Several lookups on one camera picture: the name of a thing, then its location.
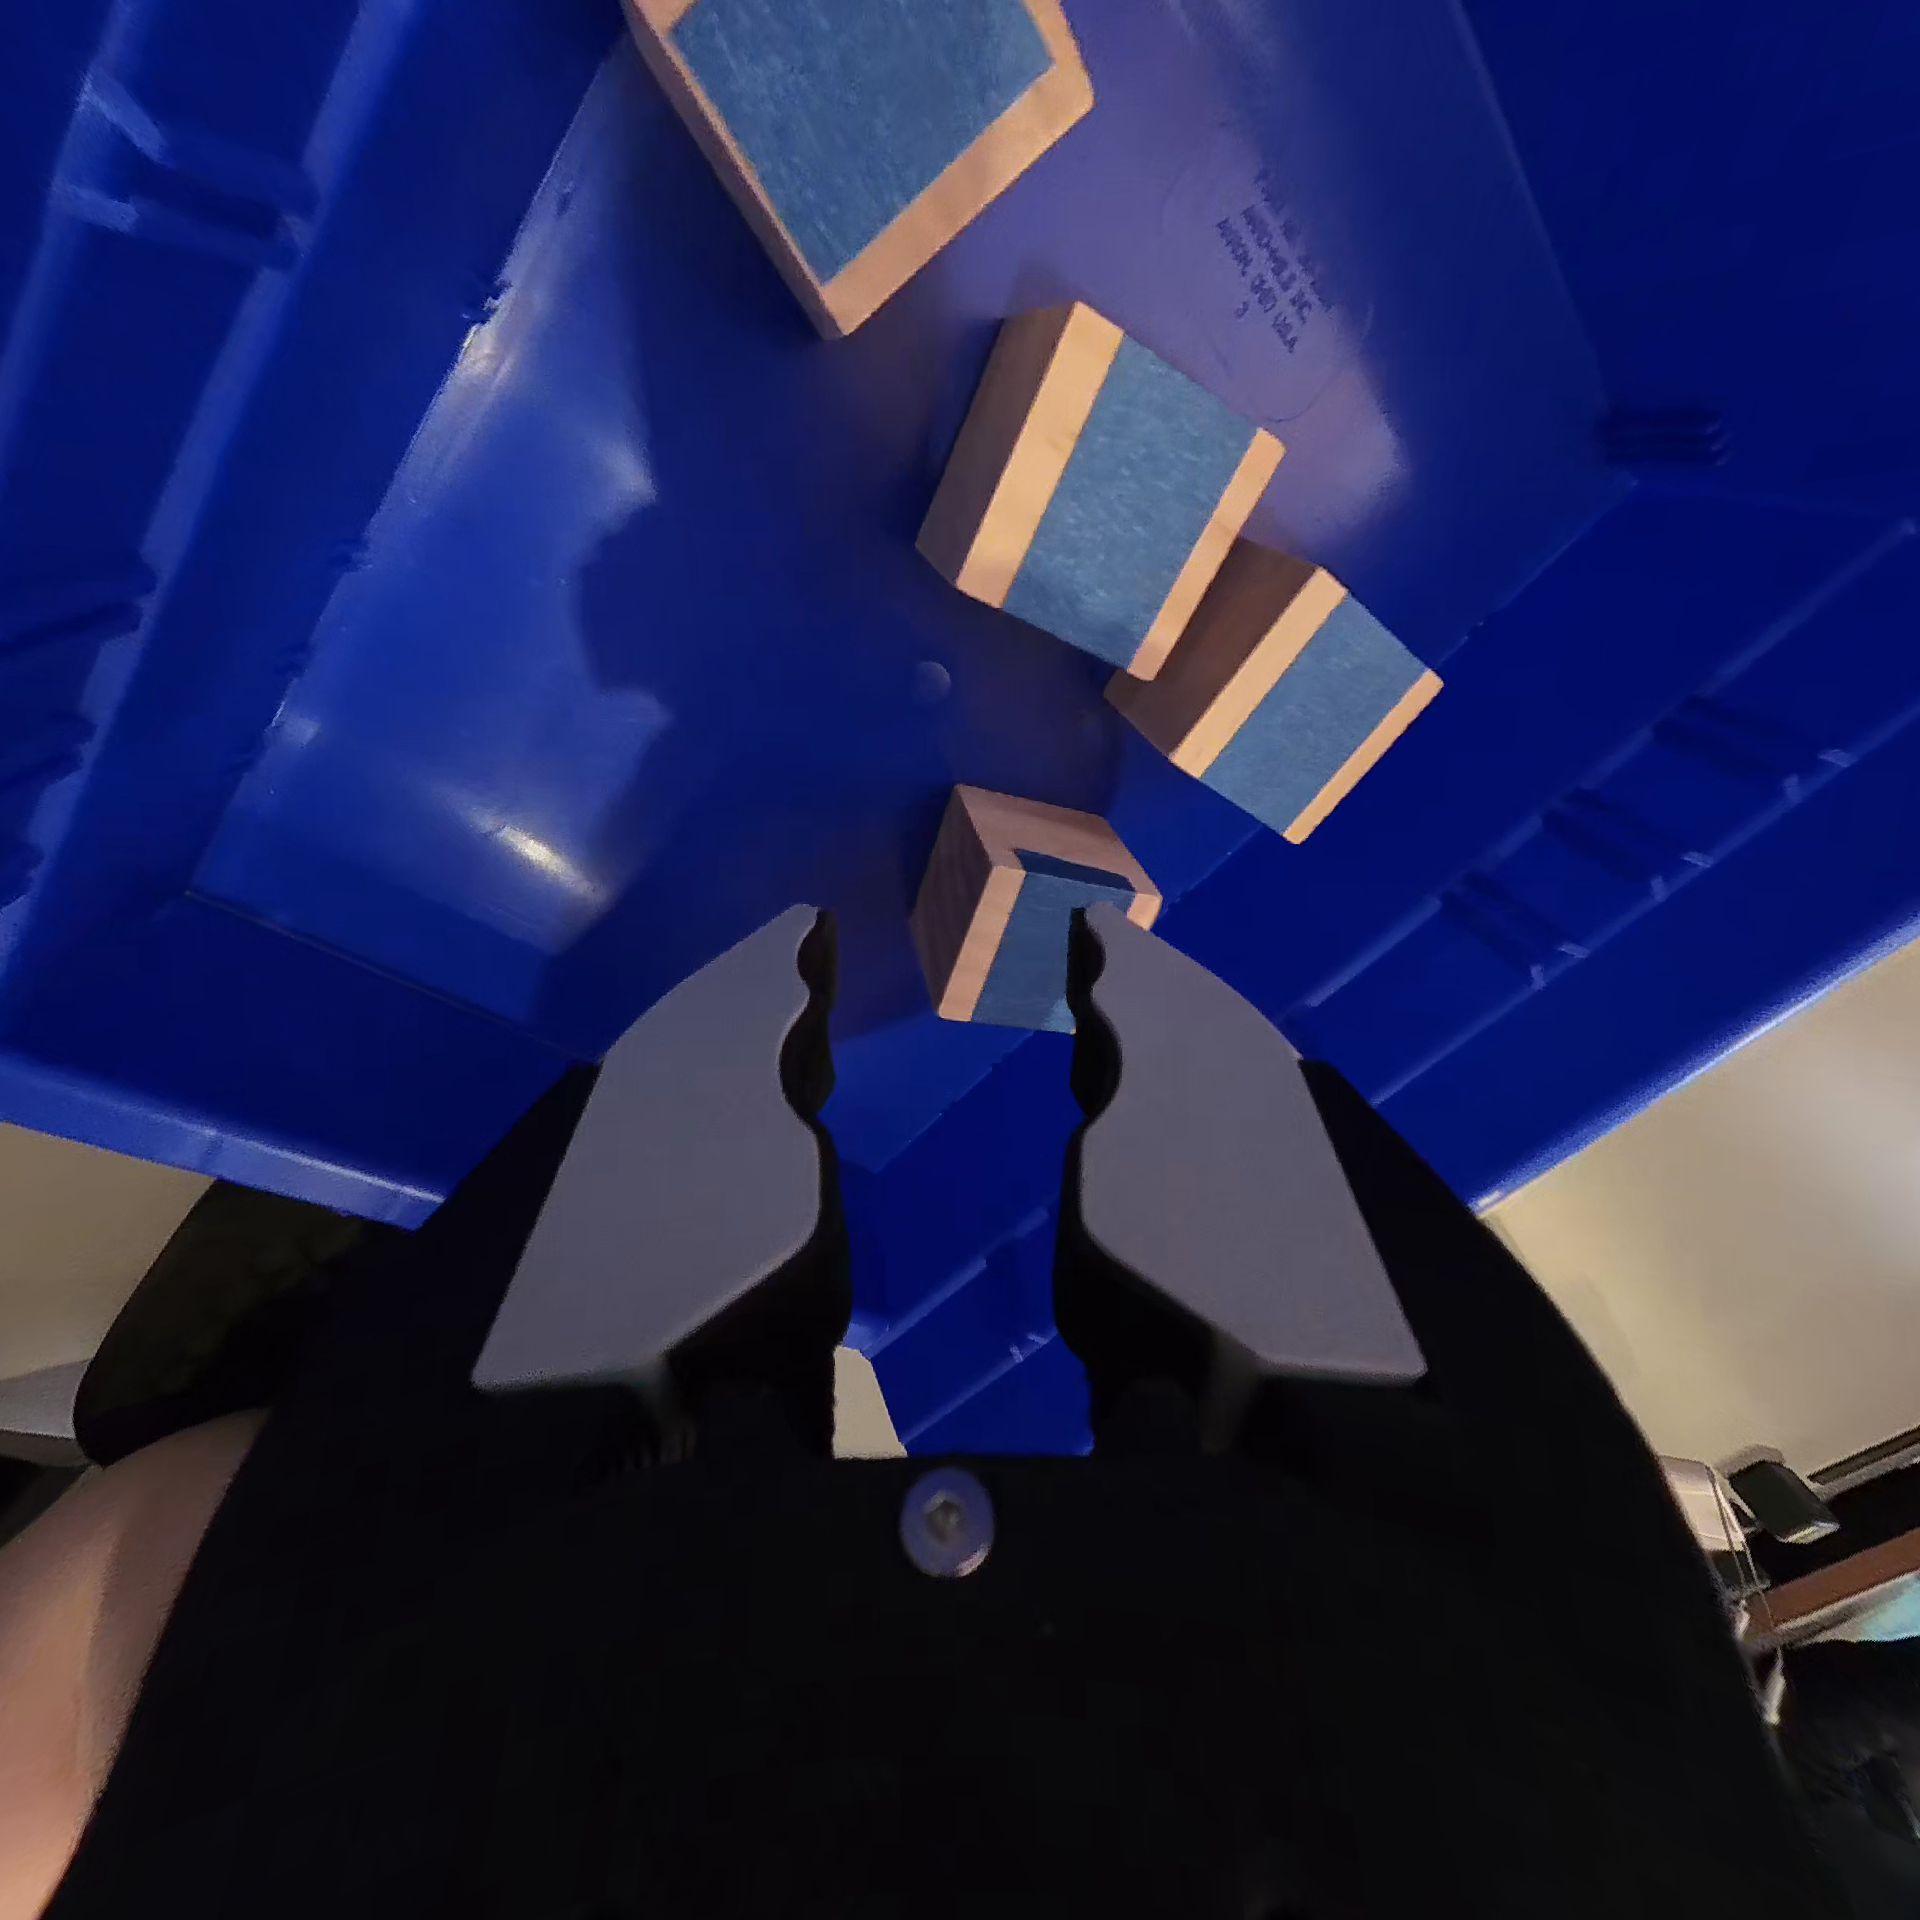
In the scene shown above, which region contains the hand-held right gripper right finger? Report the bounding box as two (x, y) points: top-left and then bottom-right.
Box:
(1049, 904), (1427, 1466)

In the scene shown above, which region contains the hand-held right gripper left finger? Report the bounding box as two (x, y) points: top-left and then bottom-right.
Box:
(471, 904), (853, 1466)

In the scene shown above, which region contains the wooden cube with blue stripe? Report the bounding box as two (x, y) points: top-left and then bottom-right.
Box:
(913, 299), (1289, 683)
(1103, 538), (1447, 847)
(619, 0), (1097, 338)
(909, 784), (1163, 1039)

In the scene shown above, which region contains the blue plastic bin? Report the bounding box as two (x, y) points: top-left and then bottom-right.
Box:
(0, 0), (1920, 1457)

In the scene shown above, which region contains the black textured pad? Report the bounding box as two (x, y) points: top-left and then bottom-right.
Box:
(71, 1177), (377, 1471)

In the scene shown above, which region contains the dark flat panel on stand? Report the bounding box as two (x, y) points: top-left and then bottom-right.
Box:
(1725, 1448), (1845, 1548)

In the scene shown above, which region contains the wooden-edged work table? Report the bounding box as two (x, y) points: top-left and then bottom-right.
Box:
(1745, 1545), (1920, 1644)

